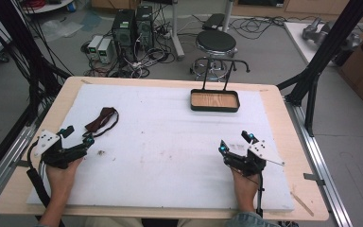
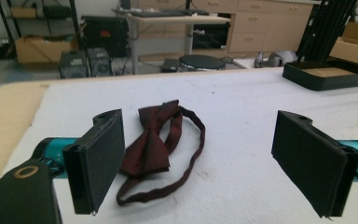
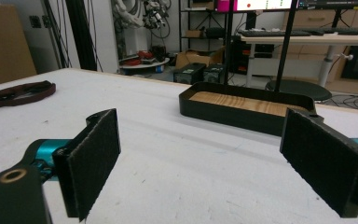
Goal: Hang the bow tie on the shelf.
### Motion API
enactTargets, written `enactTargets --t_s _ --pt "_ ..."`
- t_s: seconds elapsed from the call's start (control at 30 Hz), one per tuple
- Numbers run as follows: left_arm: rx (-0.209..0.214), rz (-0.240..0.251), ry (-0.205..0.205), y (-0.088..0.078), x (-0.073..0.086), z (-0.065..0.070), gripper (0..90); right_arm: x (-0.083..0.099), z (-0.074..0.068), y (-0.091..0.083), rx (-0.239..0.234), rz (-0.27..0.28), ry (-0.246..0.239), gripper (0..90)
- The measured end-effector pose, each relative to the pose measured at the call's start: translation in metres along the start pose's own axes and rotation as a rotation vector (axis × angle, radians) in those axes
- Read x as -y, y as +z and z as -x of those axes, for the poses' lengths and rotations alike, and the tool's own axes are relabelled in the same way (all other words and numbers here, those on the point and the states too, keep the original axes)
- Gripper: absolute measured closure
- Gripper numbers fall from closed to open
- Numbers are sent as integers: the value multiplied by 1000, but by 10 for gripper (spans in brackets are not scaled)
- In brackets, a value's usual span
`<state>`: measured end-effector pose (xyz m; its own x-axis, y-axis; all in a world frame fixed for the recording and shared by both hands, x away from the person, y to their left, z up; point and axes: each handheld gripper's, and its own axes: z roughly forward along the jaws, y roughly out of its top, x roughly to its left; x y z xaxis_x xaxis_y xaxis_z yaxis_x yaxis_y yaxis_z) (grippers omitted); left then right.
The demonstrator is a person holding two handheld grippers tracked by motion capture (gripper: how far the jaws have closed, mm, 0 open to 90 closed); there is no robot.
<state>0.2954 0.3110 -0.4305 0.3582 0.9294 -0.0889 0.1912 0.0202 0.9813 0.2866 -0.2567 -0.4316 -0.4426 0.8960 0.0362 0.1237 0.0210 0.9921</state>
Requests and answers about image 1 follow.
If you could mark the black metal frame post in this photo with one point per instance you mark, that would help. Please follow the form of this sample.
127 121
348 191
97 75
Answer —
321 60

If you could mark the person's right hand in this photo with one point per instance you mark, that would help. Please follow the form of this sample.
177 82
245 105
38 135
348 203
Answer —
244 189

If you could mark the black tray stand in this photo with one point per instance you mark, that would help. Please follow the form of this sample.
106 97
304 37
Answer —
216 101

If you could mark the grey power supply unit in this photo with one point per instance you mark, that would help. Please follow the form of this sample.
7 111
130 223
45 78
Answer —
105 50
94 45

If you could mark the metal rail bracket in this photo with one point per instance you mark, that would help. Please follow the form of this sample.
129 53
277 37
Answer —
313 179

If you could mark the thin wooden stick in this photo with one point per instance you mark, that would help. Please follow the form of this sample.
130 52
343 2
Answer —
302 204

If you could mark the white foam mat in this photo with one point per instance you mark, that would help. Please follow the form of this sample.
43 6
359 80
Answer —
170 151

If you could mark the person's left hand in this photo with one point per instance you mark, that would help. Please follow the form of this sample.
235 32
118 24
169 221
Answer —
61 179

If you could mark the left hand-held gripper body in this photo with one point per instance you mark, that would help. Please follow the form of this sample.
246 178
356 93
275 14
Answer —
54 154

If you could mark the white floor board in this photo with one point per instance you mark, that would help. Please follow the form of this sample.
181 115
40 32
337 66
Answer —
296 38

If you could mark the slim black computer tower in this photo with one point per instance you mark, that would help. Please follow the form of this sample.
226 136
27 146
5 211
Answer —
145 26

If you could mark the wooden table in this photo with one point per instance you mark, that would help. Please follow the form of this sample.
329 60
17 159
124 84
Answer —
280 126

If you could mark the person's lap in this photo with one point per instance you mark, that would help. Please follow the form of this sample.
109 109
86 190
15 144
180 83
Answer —
116 222

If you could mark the large black computer tower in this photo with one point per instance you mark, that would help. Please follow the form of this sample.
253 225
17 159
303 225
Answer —
123 31

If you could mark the aluminium table rail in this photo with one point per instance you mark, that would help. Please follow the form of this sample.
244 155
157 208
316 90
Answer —
324 176
6 157

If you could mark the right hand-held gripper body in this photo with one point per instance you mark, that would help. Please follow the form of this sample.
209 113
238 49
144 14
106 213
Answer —
252 157

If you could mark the flat black floor device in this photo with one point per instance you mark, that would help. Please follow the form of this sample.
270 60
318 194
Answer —
213 21

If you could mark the grey desk leg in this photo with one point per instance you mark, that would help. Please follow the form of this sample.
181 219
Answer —
176 31

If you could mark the black round stool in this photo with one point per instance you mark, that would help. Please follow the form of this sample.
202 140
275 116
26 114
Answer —
216 42

